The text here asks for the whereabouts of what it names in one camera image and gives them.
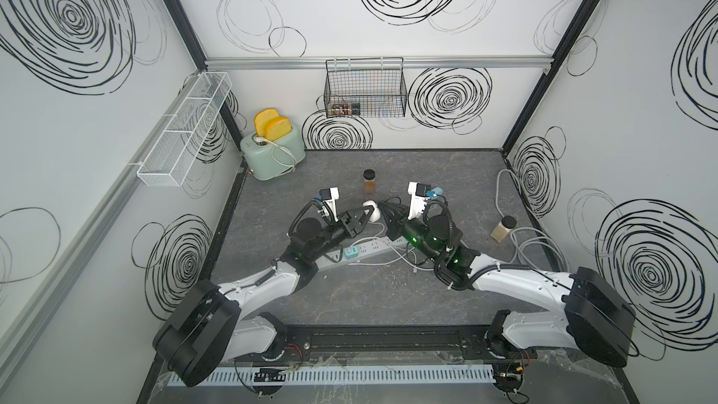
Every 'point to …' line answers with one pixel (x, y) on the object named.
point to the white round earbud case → (376, 215)
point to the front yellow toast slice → (277, 128)
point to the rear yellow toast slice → (262, 120)
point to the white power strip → (362, 252)
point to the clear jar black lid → (503, 227)
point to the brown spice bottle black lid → (369, 181)
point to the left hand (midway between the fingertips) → (372, 212)
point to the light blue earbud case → (438, 190)
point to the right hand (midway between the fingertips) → (382, 203)
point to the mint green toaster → (272, 157)
